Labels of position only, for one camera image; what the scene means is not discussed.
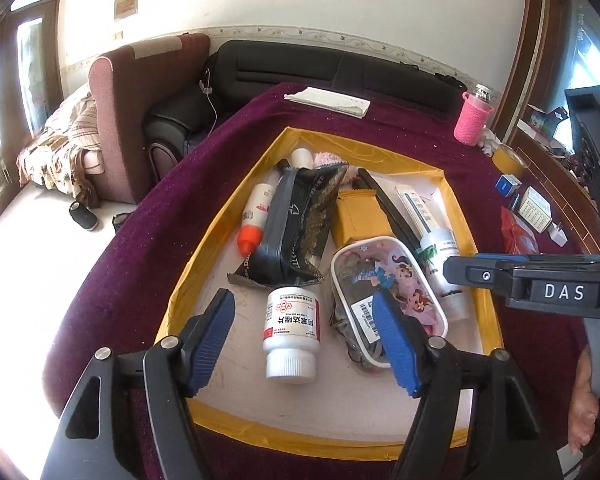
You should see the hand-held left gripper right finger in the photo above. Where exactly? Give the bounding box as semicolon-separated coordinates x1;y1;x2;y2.
371;290;564;480

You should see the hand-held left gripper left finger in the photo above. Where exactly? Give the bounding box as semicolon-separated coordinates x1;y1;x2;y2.
40;287;237;480

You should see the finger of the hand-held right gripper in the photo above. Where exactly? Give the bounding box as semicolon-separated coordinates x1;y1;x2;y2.
442;254;529;295

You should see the white bottle green print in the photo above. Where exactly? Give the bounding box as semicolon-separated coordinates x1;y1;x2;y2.
419;227;471;322

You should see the yellow-taped cardboard tray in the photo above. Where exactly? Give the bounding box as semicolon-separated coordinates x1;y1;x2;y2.
155;127;503;461

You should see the clear cartoon-print pouch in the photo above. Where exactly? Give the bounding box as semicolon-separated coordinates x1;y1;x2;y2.
329;236;450;370

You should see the white medicine bottle red label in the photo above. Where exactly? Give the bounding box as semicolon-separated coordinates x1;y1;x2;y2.
262;286;323;385

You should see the white tube box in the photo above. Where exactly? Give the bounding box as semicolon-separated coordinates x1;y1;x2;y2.
394;183;448;236

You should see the long black stick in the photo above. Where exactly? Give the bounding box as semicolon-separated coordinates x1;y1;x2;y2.
356;167;423;251

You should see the white spray bottle orange cap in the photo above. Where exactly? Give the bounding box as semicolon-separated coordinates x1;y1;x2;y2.
236;182;277;256

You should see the black foil packet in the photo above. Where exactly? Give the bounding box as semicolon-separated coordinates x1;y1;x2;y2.
226;159;350;288

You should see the person's right hand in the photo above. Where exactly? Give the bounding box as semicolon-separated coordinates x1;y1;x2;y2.
567;344;600;457

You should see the white charger plug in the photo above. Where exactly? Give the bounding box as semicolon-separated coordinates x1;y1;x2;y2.
547;221;571;247

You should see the red plastic packet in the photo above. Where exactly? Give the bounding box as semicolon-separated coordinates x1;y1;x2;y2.
500;206;540;257

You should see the white medicine box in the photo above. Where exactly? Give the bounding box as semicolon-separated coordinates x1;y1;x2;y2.
516;186;553;233

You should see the small blue box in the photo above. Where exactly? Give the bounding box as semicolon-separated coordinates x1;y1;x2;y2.
497;174;523;197

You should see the maroon tablecloth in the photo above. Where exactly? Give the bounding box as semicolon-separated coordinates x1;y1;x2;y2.
42;82;600;480

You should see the yellow tape roll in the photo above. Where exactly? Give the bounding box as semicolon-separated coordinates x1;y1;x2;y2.
491;143;530;177

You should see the yellow padded envelope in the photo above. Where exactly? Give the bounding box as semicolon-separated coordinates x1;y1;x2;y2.
330;187;396;248

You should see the white crumpled tissue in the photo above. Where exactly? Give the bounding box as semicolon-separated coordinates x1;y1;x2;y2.
480;127;502;157

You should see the bottle in pink knitted sleeve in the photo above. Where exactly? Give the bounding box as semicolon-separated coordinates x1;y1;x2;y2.
453;84;498;147

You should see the pink fluffy pouch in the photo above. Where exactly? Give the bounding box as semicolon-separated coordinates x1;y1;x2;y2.
313;151;356;183

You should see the plain white plastic bottle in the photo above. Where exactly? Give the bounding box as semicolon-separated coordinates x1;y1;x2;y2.
289;147;315;170

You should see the stack of white papers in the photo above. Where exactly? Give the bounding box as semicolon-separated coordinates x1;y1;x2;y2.
283;86;371;120

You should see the beige patterned blanket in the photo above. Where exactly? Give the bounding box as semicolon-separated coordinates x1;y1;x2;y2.
17;82;103;208

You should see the brown fabric armchair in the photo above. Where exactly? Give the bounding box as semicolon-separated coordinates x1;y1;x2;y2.
88;33;212;205

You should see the black leather sofa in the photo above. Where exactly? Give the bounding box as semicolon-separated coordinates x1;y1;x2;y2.
145;40;473;171

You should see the wooden framed door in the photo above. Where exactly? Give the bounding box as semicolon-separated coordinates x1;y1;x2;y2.
0;0;66;226

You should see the white charging cable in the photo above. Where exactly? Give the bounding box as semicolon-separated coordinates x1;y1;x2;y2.
197;67;220;131

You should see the small wall plaque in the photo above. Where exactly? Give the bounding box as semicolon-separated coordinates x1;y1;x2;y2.
113;0;140;22

